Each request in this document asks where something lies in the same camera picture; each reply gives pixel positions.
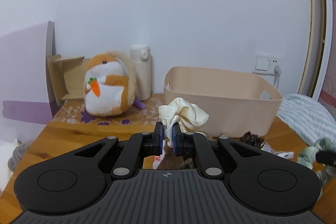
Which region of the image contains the brown squirrel plush keychain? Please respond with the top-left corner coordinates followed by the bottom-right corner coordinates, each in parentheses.
top-left (153, 140), bottom-right (194, 170)

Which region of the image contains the white tissue packet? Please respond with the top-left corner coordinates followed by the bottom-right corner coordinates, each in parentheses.
top-left (261, 141), bottom-right (294, 160)

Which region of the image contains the green white cloth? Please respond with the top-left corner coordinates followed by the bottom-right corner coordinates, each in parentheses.
top-left (297, 138), bottom-right (335, 186)

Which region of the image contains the patterned brown table mat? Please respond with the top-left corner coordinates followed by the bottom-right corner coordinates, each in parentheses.
top-left (51, 93), bottom-right (169, 126)

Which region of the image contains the light blue striped bedding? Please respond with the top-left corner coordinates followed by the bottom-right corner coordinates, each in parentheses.
top-left (277, 94), bottom-right (335, 145)

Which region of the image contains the purple pen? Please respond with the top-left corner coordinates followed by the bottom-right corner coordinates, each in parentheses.
top-left (134, 99), bottom-right (146, 110)

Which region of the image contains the beige plastic storage basket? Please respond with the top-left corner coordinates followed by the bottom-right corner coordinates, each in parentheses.
top-left (163, 67), bottom-right (283, 138)

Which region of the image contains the orange white hamster plush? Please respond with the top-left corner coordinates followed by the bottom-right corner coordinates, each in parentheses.
top-left (83, 51), bottom-right (137, 117)

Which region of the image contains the dark brown hair claw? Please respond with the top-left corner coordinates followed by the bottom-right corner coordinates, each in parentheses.
top-left (239, 132), bottom-right (265, 149)

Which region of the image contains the cream thermos bottle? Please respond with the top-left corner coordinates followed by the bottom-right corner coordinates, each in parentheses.
top-left (130, 44), bottom-right (151, 101)

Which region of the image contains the brown cardboard box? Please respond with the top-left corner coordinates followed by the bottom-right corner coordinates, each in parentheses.
top-left (47, 54), bottom-right (90, 106)

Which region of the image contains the white door frame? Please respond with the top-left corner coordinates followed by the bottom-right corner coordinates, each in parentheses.
top-left (298, 0), bottom-right (334, 101)

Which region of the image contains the white plug and cable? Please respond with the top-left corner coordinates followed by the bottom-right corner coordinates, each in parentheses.
top-left (273, 64), bottom-right (283, 90)

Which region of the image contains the white wall switch socket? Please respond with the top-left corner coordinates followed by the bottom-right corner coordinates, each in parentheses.
top-left (252, 53), bottom-right (282, 76)

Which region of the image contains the grey rope bundle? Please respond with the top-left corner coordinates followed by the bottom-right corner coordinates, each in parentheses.
top-left (7, 140), bottom-right (34, 172)

